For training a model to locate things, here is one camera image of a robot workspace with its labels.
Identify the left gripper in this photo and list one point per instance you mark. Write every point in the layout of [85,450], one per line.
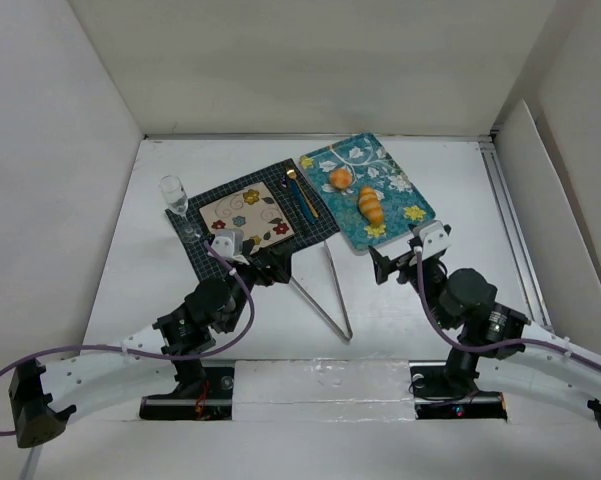
[269,256]

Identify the aluminium frame rail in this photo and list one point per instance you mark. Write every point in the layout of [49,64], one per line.
[524,267]

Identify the teal floral tray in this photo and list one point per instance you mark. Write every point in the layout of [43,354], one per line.
[371,165]

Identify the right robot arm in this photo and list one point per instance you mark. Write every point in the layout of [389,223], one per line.
[494,349]

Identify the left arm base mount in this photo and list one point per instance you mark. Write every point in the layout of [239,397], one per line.
[208,400]

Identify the metal tongs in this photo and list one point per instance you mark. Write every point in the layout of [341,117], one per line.
[346,335]

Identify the dark metallic spoon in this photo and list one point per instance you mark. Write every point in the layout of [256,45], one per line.
[285,185]

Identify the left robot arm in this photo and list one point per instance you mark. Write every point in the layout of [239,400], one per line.
[46,397]

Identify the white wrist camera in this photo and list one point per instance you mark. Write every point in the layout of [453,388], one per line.
[429,239]
[227,244]

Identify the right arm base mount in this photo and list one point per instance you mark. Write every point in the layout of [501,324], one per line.
[437,398]

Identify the striped orange bread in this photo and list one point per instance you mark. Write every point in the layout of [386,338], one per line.
[370,206]

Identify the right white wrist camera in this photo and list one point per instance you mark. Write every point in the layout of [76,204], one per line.
[429,239]

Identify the round orange bread roll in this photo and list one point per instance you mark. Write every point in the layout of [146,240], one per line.
[340,178]

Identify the dark checked placemat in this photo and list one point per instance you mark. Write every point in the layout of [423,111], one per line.
[306,235]

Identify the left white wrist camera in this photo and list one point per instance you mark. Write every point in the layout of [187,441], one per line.
[227,244]

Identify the square floral ceramic plate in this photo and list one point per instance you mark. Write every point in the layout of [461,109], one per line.
[255,211]

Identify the blue knife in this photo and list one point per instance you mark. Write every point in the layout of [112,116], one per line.
[303,205]

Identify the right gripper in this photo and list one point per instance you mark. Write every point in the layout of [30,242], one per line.
[397,265]

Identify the clear wine glass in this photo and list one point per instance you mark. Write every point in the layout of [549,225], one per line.
[176,199]

